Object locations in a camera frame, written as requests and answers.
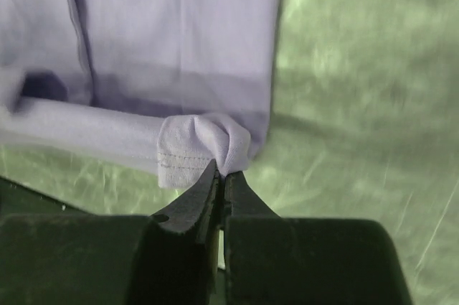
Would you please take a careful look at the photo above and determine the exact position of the purple t shirt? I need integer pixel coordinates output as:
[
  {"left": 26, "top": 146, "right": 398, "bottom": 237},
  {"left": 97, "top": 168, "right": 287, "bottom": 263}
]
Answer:
[{"left": 1, "top": 0, "right": 280, "bottom": 188}]

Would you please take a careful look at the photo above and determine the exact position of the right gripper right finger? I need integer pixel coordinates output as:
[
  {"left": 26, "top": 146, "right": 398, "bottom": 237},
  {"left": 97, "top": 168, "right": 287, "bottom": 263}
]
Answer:
[{"left": 222, "top": 172, "right": 282, "bottom": 228}]

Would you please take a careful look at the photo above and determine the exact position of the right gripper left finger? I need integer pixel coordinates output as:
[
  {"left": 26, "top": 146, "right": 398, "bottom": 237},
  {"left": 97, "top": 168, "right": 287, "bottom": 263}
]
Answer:
[{"left": 150, "top": 159, "right": 219, "bottom": 236}]

